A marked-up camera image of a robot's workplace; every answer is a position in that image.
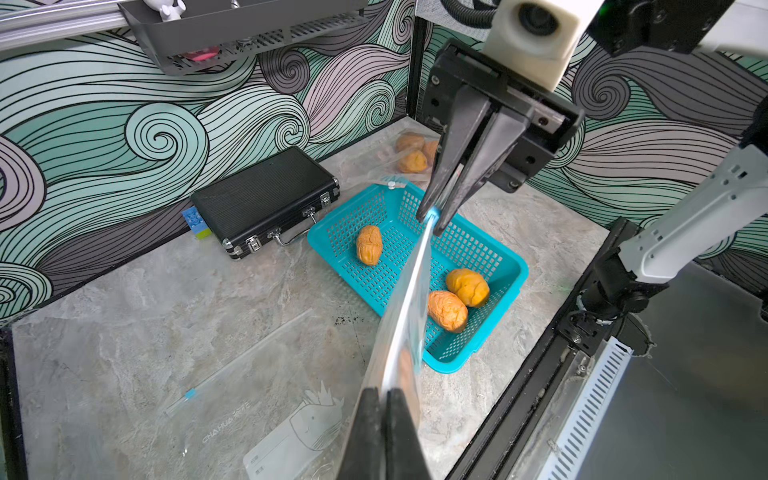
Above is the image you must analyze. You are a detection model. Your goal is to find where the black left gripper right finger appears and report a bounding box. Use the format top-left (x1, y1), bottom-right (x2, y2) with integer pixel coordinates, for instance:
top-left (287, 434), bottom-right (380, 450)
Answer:
top-left (385, 389), bottom-right (431, 480)

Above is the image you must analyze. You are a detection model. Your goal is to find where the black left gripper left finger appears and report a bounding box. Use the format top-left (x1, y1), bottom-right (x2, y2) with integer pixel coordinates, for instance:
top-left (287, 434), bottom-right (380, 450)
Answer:
top-left (337, 388), bottom-right (384, 480)

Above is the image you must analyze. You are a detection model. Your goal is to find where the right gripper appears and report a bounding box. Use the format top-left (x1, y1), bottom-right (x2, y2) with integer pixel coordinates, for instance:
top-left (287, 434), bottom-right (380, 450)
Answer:
top-left (416, 40), bottom-right (585, 236)

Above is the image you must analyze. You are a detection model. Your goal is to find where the clear pink-zipper bag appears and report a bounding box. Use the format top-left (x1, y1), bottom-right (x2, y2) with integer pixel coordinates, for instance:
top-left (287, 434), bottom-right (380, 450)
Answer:
top-left (341, 129), bottom-right (440, 189)

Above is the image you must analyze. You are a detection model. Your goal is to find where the clear blue-zipper bag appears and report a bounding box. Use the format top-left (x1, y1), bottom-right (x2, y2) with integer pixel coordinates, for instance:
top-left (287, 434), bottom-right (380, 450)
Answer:
top-left (152, 310), bottom-right (366, 479)
top-left (362, 208), bottom-right (440, 424)

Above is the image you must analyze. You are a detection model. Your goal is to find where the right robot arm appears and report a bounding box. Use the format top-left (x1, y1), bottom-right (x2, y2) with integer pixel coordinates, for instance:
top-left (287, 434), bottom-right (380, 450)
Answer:
top-left (421, 1), bottom-right (767, 330)

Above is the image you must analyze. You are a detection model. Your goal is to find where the teal plastic basket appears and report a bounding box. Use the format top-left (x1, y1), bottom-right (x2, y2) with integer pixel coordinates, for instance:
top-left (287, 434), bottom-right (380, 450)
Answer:
top-left (308, 183), bottom-right (528, 374)

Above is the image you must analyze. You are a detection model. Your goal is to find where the black aluminium case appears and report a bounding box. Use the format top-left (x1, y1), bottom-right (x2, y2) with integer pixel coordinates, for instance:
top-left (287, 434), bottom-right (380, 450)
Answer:
top-left (191, 147), bottom-right (340, 260)

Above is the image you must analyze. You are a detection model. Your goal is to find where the blue small object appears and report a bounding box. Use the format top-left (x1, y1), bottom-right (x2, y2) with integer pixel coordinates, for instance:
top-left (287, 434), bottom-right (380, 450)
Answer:
top-left (182, 206), bottom-right (212, 239)

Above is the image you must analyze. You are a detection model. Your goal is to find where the white pink bunny figurine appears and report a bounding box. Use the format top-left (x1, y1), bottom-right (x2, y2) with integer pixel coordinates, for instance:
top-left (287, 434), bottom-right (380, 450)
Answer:
top-left (143, 0), bottom-right (186, 22)

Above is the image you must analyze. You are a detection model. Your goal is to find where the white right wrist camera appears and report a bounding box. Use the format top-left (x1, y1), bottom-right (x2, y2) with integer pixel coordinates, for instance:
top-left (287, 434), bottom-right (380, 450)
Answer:
top-left (482, 0), bottom-right (603, 92)

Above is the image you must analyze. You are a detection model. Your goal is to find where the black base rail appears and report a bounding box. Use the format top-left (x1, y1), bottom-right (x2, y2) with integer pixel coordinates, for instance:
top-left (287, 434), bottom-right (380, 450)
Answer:
top-left (447, 217), bottom-right (640, 479)

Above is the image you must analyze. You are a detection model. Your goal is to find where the white slotted cable duct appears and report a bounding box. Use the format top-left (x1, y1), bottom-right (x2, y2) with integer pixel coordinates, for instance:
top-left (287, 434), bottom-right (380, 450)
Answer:
top-left (537, 337), bottom-right (633, 480)

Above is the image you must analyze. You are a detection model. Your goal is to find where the black wall shelf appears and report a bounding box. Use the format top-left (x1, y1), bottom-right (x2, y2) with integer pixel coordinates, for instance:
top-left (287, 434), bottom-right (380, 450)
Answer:
top-left (118, 1), bottom-right (368, 76)

